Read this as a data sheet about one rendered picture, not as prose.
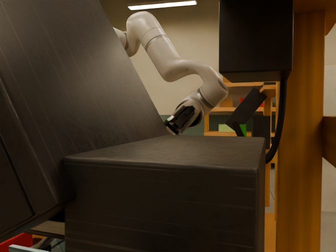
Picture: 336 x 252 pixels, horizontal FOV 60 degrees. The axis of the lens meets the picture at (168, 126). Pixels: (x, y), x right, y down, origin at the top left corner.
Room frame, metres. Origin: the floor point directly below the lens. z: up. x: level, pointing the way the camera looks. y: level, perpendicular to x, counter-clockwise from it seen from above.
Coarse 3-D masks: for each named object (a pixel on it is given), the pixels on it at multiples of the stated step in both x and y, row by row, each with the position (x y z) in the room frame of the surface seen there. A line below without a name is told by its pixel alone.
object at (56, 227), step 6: (54, 216) 0.42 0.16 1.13; (60, 216) 0.42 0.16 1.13; (42, 222) 0.41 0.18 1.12; (48, 222) 0.41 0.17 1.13; (54, 222) 0.40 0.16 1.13; (60, 222) 0.40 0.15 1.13; (30, 228) 0.42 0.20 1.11; (36, 228) 0.41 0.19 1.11; (42, 228) 0.41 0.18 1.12; (48, 228) 0.41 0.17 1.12; (54, 228) 0.40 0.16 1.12; (60, 228) 0.40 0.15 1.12; (36, 234) 0.42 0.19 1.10; (42, 234) 0.42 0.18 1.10; (48, 234) 0.42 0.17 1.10; (54, 234) 0.41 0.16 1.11; (60, 234) 0.41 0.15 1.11
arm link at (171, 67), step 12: (156, 36) 0.97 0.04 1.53; (156, 48) 0.96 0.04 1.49; (168, 48) 0.96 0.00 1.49; (156, 60) 0.96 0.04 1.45; (168, 60) 0.94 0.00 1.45; (180, 60) 0.92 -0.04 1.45; (192, 60) 0.90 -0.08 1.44; (168, 72) 0.94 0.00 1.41; (180, 72) 0.93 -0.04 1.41; (192, 72) 0.92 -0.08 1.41; (204, 72) 0.87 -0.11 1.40; (204, 84) 0.87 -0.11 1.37; (216, 84) 0.85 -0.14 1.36; (204, 96) 0.86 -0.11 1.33; (216, 96) 0.85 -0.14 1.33
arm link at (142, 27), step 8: (136, 16) 1.02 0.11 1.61; (144, 16) 1.01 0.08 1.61; (152, 16) 1.02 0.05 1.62; (128, 24) 1.04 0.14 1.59; (136, 24) 1.01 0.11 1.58; (144, 24) 1.00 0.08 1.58; (152, 24) 0.99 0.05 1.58; (128, 32) 1.06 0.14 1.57; (136, 32) 1.02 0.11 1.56; (144, 32) 0.99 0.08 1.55; (152, 32) 0.98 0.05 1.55; (160, 32) 0.99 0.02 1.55; (128, 40) 1.13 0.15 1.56; (136, 40) 1.06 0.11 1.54; (144, 40) 0.99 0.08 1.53; (128, 48) 1.14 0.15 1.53; (136, 48) 1.13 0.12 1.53; (144, 48) 1.01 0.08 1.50; (128, 56) 1.18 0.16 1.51
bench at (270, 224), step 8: (264, 216) 1.12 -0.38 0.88; (272, 216) 1.12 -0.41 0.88; (264, 224) 1.03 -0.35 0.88; (272, 224) 1.03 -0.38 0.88; (264, 232) 0.96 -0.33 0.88; (272, 232) 0.96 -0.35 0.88; (264, 240) 0.90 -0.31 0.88; (272, 240) 0.90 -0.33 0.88; (264, 248) 0.85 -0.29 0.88; (272, 248) 0.85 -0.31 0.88
